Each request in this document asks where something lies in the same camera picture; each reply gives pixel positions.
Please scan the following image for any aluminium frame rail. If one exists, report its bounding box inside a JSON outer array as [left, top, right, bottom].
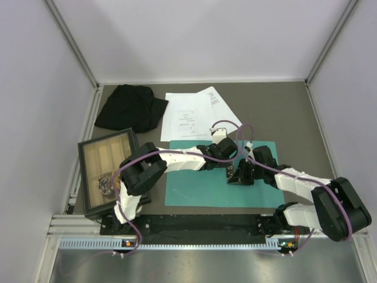
[[43, 0, 99, 88]]

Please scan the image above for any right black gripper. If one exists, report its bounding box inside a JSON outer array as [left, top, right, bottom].
[[228, 158, 264, 186]]

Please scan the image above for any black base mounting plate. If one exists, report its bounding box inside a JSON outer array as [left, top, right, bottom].
[[99, 214, 298, 236]]

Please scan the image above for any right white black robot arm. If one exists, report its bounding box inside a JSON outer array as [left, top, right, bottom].
[[227, 146, 372, 242]]

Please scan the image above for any black cloth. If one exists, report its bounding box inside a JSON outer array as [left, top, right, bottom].
[[94, 84, 168, 133]]

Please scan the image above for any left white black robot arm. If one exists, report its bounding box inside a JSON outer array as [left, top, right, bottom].
[[111, 137, 238, 234]]

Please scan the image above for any patterned round item in box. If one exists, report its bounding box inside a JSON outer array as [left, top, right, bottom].
[[98, 173, 115, 197]]

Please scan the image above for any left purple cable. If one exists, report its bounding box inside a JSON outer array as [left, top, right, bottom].
[[113, 120, 243, 256]]

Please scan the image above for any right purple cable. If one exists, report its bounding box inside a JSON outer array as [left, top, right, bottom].
[[236, 123, 354, 256]]

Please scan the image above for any metal folder clip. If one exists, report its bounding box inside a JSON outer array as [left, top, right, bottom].
[[226, 164, 234, 180]]

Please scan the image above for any middle white paper sheet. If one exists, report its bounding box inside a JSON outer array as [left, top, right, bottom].
[[161, 92, 213, 139]]

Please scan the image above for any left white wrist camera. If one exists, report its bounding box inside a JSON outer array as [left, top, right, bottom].
[[210, 127, 227, 144]]

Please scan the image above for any light blue slotted cable duct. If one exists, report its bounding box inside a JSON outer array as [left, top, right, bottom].
[[59, 238, 283, 250]]

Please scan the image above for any purple cable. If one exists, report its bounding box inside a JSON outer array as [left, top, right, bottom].
[[113, 120, 243, 256], [236, 123, 354, 256]]

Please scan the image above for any black framed display box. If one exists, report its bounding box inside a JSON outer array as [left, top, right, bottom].
[[78, 129, 138, 221]]

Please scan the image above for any white printed paper sheet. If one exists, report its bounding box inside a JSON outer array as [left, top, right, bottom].
[[160, 109, 213, 142], [197, 86, 242, 133]]

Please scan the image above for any teal plastic file folder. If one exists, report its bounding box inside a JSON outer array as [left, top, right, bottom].
[[164, 140, 285, 208]]

